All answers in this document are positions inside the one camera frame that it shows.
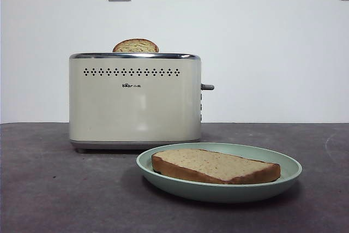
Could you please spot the brown toasted bread slice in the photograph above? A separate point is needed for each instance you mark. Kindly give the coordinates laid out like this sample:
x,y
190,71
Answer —
x,y
212,166
135,46

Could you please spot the pale green round plate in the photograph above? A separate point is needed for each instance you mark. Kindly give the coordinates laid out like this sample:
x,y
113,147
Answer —
x,y
218,192

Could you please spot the cream two-slot toaster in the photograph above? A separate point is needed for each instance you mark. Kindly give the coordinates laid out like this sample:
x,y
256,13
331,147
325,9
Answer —
x,y
136,107

